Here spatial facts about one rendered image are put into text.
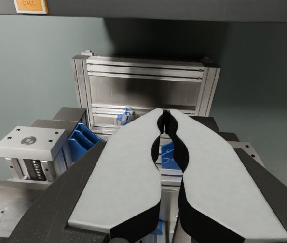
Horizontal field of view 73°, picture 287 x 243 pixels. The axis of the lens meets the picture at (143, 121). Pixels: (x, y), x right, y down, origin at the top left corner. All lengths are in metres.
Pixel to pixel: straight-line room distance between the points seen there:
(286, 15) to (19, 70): 1.58
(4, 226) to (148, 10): 0.54
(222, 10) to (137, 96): 0.92
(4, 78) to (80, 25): 0.73
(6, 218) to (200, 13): 0.59
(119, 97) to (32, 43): 0.70
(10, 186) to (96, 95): 0.84
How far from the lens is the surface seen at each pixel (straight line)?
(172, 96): 1.24
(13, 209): 0.59
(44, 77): 1.63
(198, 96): 1.24
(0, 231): 0.59
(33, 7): 0.42
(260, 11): 0.41
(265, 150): 1.96
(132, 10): 0.38
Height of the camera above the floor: 1.33
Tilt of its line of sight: 58 degrees down
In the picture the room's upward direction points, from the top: 173 degrees counter-clockwise
